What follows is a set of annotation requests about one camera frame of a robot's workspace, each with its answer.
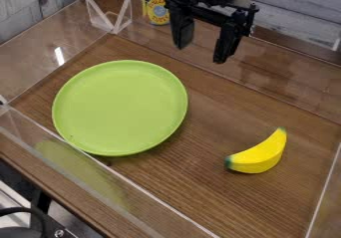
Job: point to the clear acrylic enclosure walls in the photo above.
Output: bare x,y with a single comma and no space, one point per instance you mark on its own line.
173,192

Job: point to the clear acrylic corner bracket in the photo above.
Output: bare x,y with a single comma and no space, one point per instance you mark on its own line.
109,21

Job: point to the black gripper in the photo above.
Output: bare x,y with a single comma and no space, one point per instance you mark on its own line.
231,15

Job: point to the yellow toy banana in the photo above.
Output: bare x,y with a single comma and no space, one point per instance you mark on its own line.
260,157

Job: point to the green round plate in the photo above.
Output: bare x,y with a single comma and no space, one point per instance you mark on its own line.
119,108

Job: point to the yellow blue tin can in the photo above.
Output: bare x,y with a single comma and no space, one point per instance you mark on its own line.
153,8

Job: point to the black table leg bracket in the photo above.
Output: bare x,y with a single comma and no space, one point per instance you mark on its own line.
40,203

